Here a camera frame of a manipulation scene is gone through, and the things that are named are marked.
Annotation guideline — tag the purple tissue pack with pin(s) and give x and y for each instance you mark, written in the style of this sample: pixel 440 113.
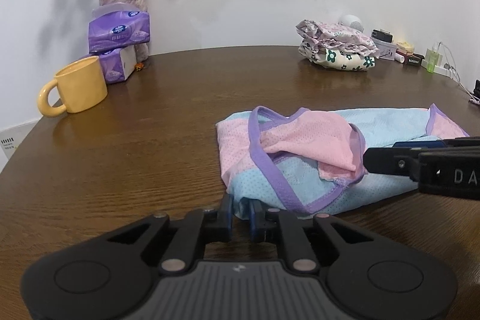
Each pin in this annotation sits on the purple tissue pack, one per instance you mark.
pixel 117 64
pixel 118 25

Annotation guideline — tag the folded green flower garment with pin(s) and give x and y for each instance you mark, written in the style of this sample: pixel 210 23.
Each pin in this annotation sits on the folded green flower garment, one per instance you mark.
pixel 335 59

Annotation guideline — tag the folded pink floral garment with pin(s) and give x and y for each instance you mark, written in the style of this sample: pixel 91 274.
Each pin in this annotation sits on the folded pink floral garment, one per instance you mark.
pixel 318 36

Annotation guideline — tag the black phone holder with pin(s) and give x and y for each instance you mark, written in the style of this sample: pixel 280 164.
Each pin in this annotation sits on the black phone holder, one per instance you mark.
pixel 476 90

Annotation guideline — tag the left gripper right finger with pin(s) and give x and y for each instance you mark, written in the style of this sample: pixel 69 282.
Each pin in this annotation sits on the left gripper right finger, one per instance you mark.
pixel 362 273

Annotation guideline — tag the white power strip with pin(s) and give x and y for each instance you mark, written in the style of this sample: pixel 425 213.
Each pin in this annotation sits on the white power strip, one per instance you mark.
pixel 442 71

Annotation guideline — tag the white astronaut speaker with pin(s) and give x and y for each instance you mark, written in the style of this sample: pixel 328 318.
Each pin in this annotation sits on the white astronaut speaker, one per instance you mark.
pixel 352 21

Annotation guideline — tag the yellow ceramic mug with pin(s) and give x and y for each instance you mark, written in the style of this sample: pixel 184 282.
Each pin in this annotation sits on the yellow ceramic mug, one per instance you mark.
pixel 81 86

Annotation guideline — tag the pink blue mesh vest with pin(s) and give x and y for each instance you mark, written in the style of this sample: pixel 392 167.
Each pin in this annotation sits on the pink blue mesh vest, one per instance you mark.
pixel 311 161

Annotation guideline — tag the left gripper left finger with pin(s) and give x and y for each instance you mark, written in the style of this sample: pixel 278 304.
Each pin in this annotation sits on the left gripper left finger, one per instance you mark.
pixel 114 273

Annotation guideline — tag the black red gift box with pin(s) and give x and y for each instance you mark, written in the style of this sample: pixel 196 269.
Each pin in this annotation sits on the black red gift box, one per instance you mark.
pixel 413 60

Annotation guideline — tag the green spray bottle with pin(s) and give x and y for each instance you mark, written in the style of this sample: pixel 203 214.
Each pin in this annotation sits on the green spray bottle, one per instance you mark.
pixel 432 58

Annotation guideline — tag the yellow sticky note stack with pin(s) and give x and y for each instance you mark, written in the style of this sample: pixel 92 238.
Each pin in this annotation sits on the yellow sticky note stack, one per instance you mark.
pixel 405 47

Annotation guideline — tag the black charger on tin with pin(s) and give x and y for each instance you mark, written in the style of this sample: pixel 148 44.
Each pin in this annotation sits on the black charger on tin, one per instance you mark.
pixel 379 34

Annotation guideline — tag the lower purple tissue pack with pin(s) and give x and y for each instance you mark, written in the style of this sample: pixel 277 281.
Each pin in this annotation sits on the lower purple tissue pack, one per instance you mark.
pixel 117 64

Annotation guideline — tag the white small tube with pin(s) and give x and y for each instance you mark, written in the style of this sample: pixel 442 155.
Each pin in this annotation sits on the white small tube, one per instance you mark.
pixel 399 58

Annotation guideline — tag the upper purple tissue pack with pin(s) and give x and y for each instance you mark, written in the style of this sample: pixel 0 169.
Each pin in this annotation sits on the upper purple tissue pack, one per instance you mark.
pixel 118 25

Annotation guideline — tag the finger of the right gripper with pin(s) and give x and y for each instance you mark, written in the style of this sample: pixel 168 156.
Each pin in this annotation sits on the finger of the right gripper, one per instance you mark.
pixel 460 142
pixel 398 161

